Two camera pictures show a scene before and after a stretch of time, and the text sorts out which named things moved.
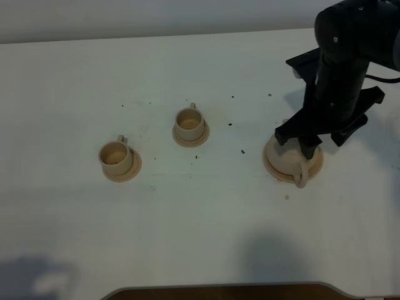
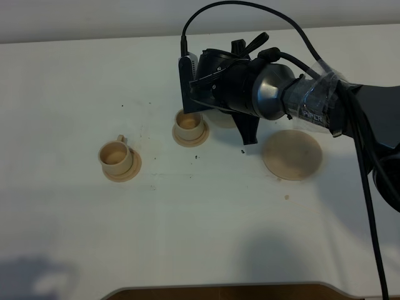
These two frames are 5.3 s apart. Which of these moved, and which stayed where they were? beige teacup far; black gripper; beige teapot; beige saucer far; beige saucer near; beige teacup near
Moved: black gripper; beige teapot
Stayed: beige saucer far; beige saucer near; beige teacup near; beige teacup far
